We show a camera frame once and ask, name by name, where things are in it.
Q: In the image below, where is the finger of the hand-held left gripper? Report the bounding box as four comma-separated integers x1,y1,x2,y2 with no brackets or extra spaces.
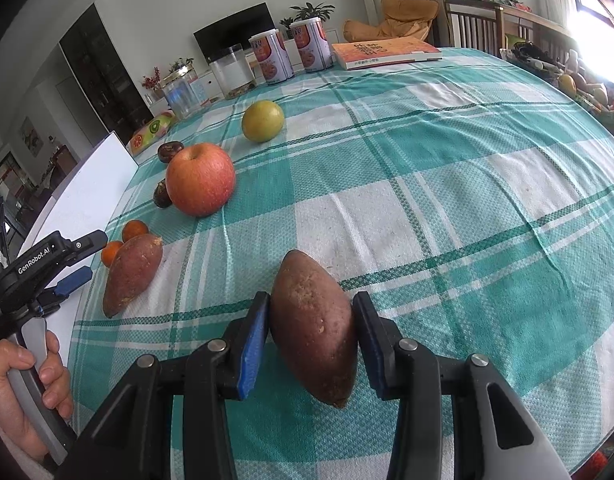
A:
44,266,93,302
70,230,109,262

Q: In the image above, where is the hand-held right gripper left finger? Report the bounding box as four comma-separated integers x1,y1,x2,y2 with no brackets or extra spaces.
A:
54,291,272,480

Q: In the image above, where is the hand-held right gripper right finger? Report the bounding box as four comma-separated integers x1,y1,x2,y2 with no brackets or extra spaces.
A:
352,291,572,480

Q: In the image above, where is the large purple-brown sweet potato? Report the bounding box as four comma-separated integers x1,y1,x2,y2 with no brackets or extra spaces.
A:
269,249,359,409

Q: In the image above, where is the person's left hand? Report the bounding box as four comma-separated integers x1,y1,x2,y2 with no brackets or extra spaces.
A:
0,330,74,461

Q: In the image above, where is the small orange kumquat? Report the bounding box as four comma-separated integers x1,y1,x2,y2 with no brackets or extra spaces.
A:
101,241,124,268
122,220,149,242

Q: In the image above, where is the white board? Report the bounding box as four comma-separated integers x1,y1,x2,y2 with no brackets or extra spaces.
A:
17,131,139,361

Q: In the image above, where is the reddish sweet potato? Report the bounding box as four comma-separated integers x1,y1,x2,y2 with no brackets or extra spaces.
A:
102,233,164,319

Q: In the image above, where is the fruit-print packet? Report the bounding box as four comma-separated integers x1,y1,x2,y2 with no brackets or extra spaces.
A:
126,111,177,157

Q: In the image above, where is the red apple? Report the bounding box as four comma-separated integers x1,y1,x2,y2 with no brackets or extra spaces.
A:
165,143,237,218

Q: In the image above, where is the black glass cabinet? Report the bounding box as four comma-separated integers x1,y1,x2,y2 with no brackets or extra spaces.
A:
58,2,154,132

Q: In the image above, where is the red flower plant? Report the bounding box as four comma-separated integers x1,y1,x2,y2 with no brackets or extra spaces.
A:
141,66,163,93

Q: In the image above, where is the yellow-green round citrus fruit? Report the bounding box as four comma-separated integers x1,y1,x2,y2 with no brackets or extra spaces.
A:
241,100,286,143

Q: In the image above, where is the clear plastic container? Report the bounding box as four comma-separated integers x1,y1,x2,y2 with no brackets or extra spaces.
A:
209,44,256,100

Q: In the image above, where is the black television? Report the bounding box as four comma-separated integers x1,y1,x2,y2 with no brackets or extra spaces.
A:
193,2,279,65

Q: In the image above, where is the white orange printed can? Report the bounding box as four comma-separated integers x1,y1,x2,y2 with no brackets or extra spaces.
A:
289,17,334,73
249,29,296,86

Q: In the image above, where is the orange cover book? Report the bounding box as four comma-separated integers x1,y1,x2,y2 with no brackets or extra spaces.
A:
331,37,443,71

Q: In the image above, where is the green potted plant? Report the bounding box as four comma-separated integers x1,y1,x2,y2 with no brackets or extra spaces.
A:
277,2,336,40

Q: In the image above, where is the orange beanbag chair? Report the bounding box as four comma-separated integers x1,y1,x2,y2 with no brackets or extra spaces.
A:
343,0,440,45

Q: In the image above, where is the dark wooden chair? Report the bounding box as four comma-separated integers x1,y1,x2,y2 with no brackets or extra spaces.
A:
443,0,505,56

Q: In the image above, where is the black cable bundle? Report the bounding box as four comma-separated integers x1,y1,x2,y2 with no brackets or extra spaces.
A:
512,42,554,69

